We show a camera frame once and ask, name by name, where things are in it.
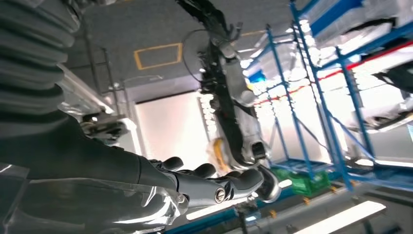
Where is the black car part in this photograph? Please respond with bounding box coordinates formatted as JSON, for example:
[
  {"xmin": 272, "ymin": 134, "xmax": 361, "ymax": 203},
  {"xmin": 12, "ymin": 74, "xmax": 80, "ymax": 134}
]
[{"xmin": 373, "ymin": 61, "xmax": 413, "ymax": 94}]

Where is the blue wheeled metal rack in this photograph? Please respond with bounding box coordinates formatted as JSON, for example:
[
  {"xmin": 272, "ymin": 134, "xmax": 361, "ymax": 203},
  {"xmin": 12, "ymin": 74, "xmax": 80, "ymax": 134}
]
[{"xmin": 244, "ymin": 25, "xmax": 326, "ymax": 174}]

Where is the blue metal shelf rack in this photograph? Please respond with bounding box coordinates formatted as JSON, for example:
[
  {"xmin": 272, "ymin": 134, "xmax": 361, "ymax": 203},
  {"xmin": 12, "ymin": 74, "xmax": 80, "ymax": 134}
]
[{"xmin": 288, "ymin": 0, "xmax": 413, "ymax": 191}]

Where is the black robot leg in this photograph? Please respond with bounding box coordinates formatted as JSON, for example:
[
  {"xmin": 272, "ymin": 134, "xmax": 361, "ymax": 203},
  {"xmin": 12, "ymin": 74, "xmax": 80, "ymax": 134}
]
[{"xmin": 175, "ymin": 0, "xmax": 246, "ymax": 167}]

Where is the yellow floor tape square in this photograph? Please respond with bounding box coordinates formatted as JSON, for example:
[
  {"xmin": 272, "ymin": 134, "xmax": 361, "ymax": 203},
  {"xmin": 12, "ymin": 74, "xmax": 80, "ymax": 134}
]
[{"xmin": 133, "ymin": 42, "xmax": 184, "ymax": 71}]

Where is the green plastic crate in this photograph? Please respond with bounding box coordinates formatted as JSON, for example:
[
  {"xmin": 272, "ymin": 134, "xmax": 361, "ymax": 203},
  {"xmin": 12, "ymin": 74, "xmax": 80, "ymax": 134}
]
[{"xmin": 271, "ymin": 168, "xmax": 331, "ymax": 196}]

